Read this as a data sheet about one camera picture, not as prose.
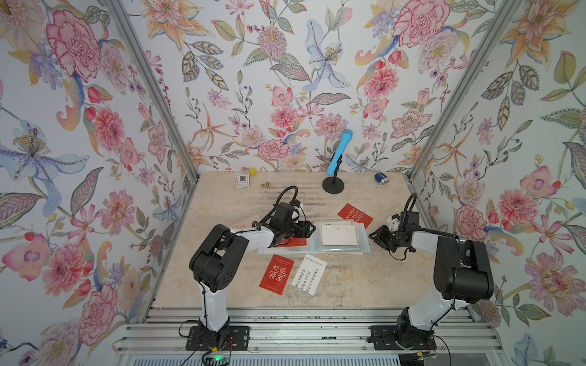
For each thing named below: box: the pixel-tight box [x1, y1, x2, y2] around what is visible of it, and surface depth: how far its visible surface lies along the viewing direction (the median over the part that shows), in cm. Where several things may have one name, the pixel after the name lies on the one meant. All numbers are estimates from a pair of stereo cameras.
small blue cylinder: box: [374, 172, 390, 186], surface depth 120 cm
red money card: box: [337, 202, 374, 230], surface depth 109 cm
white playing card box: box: [235, 173, 250, 190], surface depth 120 cm
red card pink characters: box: [258, 253, 295, 296], surface depth 90 cm
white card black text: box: [291, 253, 328, 296], surface depth 90 cm
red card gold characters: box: [275, 237, 308, 248], surface depth 97 cm
